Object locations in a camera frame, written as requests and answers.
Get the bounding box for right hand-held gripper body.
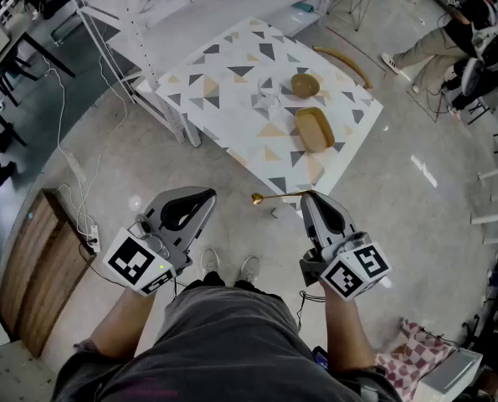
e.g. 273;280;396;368
300;231;393;302

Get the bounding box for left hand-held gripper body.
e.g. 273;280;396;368
101;211;193;296

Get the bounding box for small gold spoon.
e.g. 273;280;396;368
250;189;317;206

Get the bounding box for clear drinking glass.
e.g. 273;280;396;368
256;76;282;111

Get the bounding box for person's right forearm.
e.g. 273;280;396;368
321;286;377;372

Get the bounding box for person's left forearm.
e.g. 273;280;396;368
90;285;157;359

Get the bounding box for person's left white shoe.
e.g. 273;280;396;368
200;248;221;276

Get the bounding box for person's white shoe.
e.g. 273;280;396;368
200;248;221;276
239;255;261;284

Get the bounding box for white power strip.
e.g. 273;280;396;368
85;224;102;253

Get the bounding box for person's black shorts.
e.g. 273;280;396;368
185;271;283;297

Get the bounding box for person's right white shoe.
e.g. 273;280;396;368
239;255;261;284

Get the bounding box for blue pocket device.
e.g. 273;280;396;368
313;346;330;370

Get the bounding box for pink checkered cloth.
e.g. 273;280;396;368
376;318;457;393

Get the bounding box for white triangle patterned table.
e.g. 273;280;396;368
154;16;384;196

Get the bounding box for round gold bowl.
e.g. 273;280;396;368
290;72;321;99

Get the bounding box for person's grey shirt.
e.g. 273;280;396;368
49;285;404;402

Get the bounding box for white perforated metal rack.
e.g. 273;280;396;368
59;0;341;148

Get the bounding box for white box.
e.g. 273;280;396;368
415;348;484;402

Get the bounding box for curved wooden chair back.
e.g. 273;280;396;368
313;46;374;90

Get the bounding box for white frame chair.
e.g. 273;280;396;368
470;157;498;246

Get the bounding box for black frame desk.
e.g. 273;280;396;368
0;27;76;146

